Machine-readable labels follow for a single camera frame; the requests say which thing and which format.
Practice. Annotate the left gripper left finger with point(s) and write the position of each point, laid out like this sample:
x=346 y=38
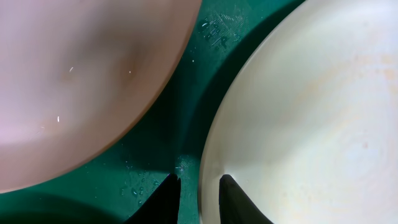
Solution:
x=162 y=206

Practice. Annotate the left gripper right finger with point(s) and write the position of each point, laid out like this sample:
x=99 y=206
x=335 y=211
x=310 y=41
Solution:
x=235 y=206

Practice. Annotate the white plate with sauce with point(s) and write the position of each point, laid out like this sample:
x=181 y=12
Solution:
x=308 y=128

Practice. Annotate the teal plastic tray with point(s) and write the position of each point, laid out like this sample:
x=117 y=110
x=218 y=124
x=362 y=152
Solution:
x=170 y=136

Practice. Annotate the white plate upper left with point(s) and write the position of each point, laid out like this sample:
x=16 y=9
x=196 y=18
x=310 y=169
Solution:
x=77 y=75

